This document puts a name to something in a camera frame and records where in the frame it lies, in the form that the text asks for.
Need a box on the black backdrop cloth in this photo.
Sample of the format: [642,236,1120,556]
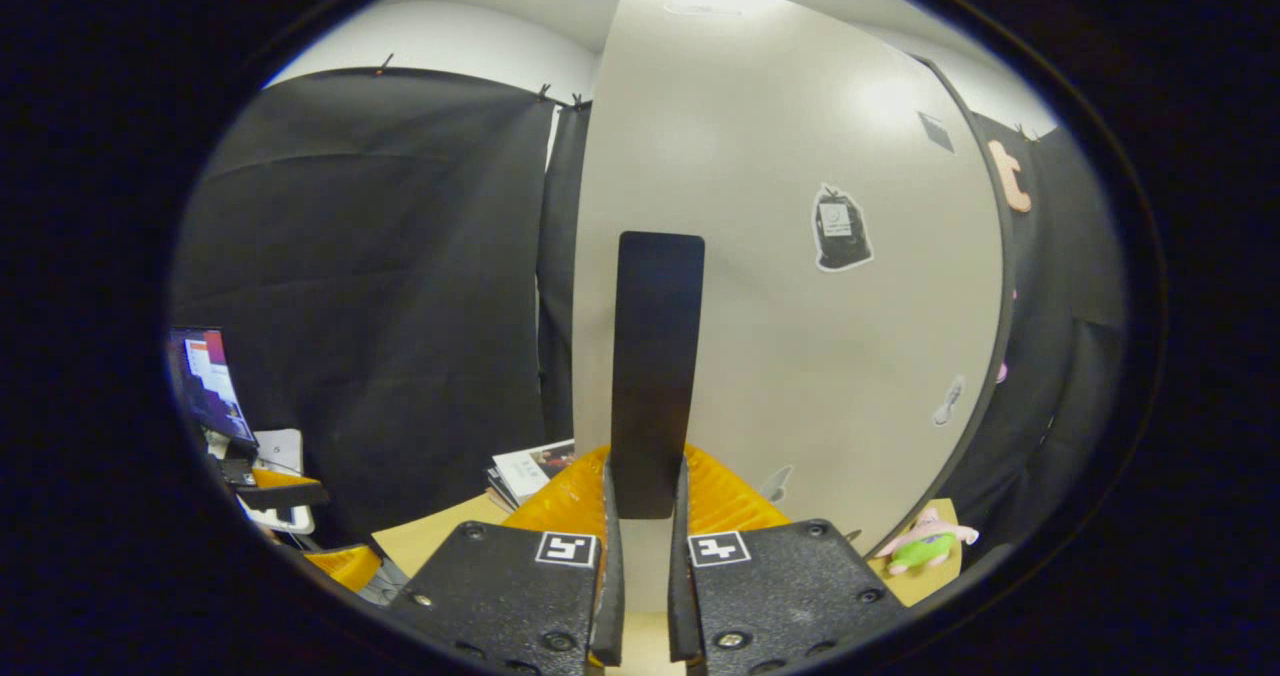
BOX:
[168,66,593,547]
[965,111,1131,567]

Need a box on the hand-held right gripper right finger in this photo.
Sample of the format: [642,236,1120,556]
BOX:
[667,443,909,676]

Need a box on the black cabinet door handle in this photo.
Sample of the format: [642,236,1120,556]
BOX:
[610,231,706,520]

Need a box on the light grey cabinet door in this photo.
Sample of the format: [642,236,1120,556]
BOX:
[572,0,1006,617]

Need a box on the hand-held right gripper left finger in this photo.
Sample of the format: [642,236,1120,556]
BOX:
[383,444,628,676]

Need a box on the pink and green plush toy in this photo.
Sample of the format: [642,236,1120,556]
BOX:
[878,507,981,577]

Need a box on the white picture book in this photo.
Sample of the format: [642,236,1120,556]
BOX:
[486,439,578,513]

